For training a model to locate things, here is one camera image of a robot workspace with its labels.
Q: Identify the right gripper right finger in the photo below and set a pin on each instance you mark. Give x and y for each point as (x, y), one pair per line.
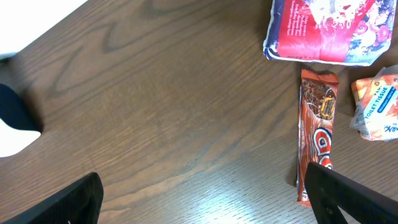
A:
(330, 192)

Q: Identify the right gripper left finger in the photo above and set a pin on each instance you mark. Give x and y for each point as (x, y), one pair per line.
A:
(79, 203)

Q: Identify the orange snack bar wrapper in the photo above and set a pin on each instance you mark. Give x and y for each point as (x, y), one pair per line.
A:
(316, 113)

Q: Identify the small orange snack box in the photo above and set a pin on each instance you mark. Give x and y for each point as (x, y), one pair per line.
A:
(375, 116)

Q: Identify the purple red noodle packet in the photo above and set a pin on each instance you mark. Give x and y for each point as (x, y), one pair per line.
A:
(340, 32)

